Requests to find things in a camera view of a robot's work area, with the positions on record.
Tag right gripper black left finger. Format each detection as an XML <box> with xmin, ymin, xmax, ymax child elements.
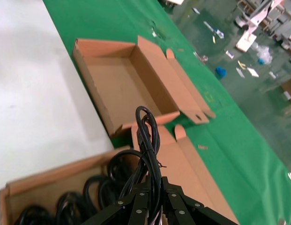
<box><xmin>85</xmin><ymin>177</ymin><xmax>150</xmax><ymax>225</ymax></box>

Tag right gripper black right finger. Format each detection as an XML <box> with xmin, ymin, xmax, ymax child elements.
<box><xmin>162</xmin><ymin>176</ymin><xmax>241</xmax><ymax>225</ymax></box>

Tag black power cable bundle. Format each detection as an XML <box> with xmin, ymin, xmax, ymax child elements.
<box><xmin>107</xmin><ymin>105</ymin><xmax>168</xmax><ymax>225</ymax></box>

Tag open brown cardboard box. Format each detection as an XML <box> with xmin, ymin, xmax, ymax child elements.
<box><xmin>72</xmin><ymin>35</ymin><xmax>216</xmax><ymax>139</ymax></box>
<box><xmin>0</xmin><ymin>124</ymin><xmax>239</xmax><ymax>225</ymax></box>

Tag green table cloth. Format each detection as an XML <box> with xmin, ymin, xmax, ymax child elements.
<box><xmin>42</xmin><ymin>0</ymin><xmax>291</xmax><ymax>225</ymax></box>

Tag clear plastic bag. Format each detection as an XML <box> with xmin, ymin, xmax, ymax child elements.
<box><xmin>255</xmin><ymin>44</ymin><xmax>271</xmax><ymax>61</ymax></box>

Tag white paper bag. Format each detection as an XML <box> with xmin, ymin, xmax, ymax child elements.
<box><xmin>236</xmin><ymin>32</ymin><xmax>257</xmax><ymax>53</ymax></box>

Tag long white paper strip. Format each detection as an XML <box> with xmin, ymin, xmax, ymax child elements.
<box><xmin>203</xmin><ymin>21</ymin><xmax>217</xmax><ymax>31</ymax></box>

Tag white wheeled robot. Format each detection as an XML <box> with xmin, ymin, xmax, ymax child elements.
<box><xmin>234</xmin><ymin>0</ymin><xmax>277</xmax><ymax>31</ymax></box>

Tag white low platform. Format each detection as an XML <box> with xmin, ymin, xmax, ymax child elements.
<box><xmin>159</xmin><ymin>0</ymin><xmax>185</xmax><ymax>7</ymax></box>

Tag black power cable pile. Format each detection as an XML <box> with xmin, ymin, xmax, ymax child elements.
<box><xmin>14</xmin><ymin>174</ymin><xmax>122</xmax><ymax>225</ymax></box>

